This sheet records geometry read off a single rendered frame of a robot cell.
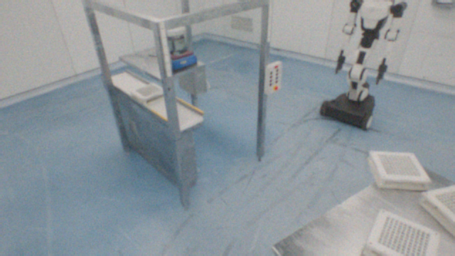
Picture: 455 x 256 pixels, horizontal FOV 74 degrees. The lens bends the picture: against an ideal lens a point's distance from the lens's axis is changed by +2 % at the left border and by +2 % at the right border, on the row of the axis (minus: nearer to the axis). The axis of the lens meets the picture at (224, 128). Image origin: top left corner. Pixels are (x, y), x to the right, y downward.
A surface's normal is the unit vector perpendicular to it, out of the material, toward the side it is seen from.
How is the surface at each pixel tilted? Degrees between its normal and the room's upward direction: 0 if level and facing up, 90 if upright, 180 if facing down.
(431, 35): 90
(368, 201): 0
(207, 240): 0
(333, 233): 0
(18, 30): 90
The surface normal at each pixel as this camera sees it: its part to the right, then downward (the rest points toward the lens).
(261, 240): -0.04, -0.84
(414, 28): -0.65, 0.43
